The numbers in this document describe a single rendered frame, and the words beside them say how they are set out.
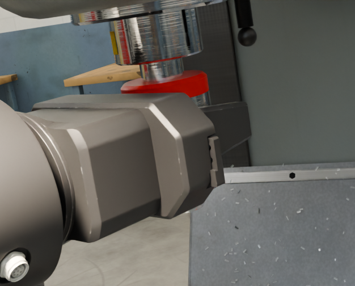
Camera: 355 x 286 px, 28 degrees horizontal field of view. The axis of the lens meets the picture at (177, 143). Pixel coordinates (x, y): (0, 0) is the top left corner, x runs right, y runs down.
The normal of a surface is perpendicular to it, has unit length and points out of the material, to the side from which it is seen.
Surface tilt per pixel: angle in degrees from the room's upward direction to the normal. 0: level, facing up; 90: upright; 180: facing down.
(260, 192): 63
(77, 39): 90
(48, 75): 90
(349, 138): 90
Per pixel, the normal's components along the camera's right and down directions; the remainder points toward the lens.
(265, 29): -0.39, 0.26
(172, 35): 0.39, 0.13
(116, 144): 0.72, 0.04
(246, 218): -0.43, -0.18
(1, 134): 0.42, -0.64
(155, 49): -0.05, 0.22
